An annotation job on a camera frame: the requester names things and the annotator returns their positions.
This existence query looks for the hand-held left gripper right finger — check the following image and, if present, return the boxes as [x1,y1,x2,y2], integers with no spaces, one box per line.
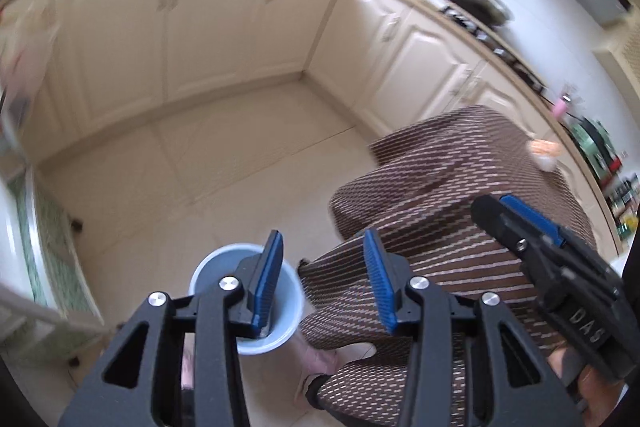
[363,228,568,427]

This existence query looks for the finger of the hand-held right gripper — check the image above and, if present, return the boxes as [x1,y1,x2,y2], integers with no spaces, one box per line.
[500,194,568,248]
[471,195,541,258]

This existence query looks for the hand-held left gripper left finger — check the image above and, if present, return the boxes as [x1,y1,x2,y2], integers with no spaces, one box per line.
[57,229,285,427]

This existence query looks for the person's right hand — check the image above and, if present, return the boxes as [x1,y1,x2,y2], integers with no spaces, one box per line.
[547,344,630,413]

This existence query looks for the orange and white snack bag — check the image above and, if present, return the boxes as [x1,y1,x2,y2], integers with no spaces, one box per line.
[529,139,560,160]

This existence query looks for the person's foot in slipper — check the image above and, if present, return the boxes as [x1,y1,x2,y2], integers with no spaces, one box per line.
[299,341,377,413]

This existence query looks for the green electric cooker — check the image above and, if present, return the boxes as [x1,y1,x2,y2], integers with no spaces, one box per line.
[570,117,621,178]

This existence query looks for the gas stove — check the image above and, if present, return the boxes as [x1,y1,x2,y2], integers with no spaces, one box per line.
[440,4,548,95]

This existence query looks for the green patterned floor mat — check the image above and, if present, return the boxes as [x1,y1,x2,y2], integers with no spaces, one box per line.
[10,172,96,323]

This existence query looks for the steel wok with lid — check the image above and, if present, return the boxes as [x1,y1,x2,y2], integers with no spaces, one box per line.
[445,0,513,28]

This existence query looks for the cream base cabinets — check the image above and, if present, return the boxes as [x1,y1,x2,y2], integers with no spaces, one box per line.
[0,0,621,253]

